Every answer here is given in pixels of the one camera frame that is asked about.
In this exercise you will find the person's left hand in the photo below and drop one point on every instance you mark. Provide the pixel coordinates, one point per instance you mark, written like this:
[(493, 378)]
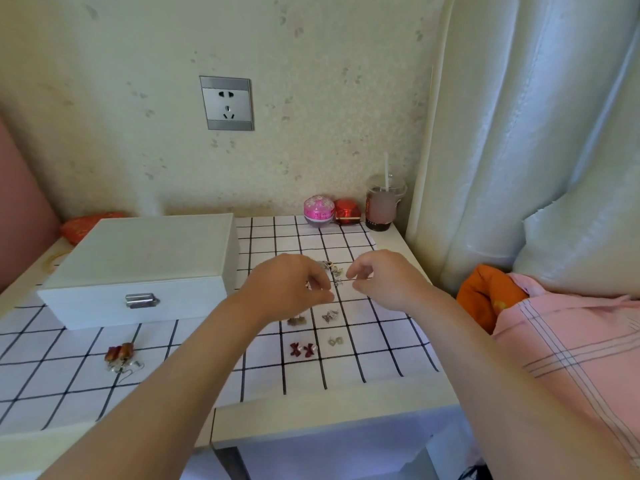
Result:
[(285, 289)]

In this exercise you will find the person's right hand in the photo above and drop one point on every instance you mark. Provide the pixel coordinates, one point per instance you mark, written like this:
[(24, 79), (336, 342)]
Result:
[(395, 279)]

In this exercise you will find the pile of mixed earrings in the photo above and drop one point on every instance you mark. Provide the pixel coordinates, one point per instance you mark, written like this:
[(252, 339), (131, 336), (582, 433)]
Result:
[(334, 270)]

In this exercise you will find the white wooden jewelry box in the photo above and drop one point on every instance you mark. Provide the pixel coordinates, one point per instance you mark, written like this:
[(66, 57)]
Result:
[(145, 249)]

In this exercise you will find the red-brown drop earring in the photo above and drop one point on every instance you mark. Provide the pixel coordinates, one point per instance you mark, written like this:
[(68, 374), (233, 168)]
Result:
[(112, 353), (126, 350)]

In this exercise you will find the person's right forearm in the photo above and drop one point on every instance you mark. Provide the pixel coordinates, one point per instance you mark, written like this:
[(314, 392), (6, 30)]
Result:
[(500, 394)]

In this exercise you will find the person's left forearm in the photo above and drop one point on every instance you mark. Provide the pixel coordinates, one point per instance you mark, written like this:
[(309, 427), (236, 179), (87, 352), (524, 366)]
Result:
[(160, 394)]

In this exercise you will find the red faceted gift box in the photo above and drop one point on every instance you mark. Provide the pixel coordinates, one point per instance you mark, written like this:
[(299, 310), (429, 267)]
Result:
[(347, 211)]

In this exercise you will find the pink round trinket box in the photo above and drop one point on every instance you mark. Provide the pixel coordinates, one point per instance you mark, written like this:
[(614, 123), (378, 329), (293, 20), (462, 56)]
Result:
[(319, 210)]

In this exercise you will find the person's black printed trousers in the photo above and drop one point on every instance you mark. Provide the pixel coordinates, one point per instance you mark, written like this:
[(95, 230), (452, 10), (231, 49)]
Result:
[(470, 473)]

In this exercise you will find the red heart-shaped box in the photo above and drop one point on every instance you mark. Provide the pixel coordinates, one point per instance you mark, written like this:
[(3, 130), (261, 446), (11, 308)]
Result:
[(85, 225)]

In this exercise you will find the white black-grid table cloth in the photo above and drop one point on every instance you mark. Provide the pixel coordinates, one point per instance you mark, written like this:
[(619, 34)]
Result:
[(380, 344)]

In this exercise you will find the clear plastic drink cup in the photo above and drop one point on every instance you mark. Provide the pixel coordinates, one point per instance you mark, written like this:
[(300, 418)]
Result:
[(384, 209)]

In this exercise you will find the orange plush cushion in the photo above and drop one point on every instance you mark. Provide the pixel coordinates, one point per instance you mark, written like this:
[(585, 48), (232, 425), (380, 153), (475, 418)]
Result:
[(485, 299)]

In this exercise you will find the white drinking straw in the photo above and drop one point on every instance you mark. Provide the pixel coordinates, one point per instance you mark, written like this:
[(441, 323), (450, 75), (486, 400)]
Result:
[(386, 169)]

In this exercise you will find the white padded headboard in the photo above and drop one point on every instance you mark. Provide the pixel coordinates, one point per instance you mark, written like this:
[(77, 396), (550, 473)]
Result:
[(500, 119)]

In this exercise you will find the pink plaid blanket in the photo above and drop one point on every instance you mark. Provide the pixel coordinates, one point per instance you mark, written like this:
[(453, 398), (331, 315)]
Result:
[(575, 344)]

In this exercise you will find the pink rolled mat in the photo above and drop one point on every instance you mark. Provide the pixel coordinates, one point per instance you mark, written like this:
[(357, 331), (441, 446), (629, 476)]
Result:
[(20, 219)]

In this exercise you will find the grey wall socket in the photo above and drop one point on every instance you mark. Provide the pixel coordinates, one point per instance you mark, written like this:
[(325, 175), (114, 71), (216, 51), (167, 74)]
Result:
[(227, 103)]

